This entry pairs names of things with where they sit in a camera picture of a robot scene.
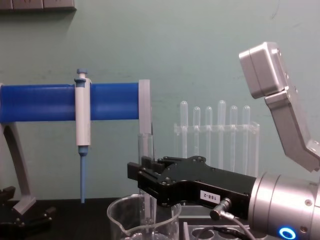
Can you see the clear acrylic pipette rack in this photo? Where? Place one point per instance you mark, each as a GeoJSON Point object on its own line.
{"type": "Point", "coordinates": [253, 130]}

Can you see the black tube rack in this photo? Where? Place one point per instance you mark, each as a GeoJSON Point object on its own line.
{"type": "Point", "coordinates": [200, 233]}

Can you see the blue and grey pipette stand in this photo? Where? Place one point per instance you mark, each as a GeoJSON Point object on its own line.
{"type": "Point", "coordinates": [37, 102]}

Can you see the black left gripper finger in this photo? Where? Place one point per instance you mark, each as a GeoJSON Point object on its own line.
{"type": "Point", "coordinates": [6, 195]}
{"type": "Point", "coordinates": [47, 214]}

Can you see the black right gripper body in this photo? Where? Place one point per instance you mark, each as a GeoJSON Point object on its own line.
{"type": "Point", "coordinates": [205, 180]}

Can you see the white and blue pipette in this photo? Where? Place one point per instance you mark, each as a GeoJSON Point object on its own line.
{"type": "Point", "coordinates": [83, 120]}

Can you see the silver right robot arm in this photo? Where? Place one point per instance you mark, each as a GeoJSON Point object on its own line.
{"type": "Point", "coordinates": [277, 200]}

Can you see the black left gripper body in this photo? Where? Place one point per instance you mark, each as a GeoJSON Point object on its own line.
{"type": "Point", "coordinates": [25, 231]}

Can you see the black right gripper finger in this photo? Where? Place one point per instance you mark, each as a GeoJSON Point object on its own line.
{"type": "Point", "coordinates": [150, 181]}
{"type": "Point", "coordinates": [133, 171]}

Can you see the clear tube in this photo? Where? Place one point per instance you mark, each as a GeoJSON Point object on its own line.
{"type": "Point", "coordinates": [145, 147]}

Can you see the grey wall panel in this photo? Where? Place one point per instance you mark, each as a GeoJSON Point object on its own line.
{"type": "Point", "coordinates": [37, 4]}

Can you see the clear glass beaker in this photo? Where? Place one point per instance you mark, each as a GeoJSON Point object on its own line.
{"type": "Point", "coordinates": [120, 220]}

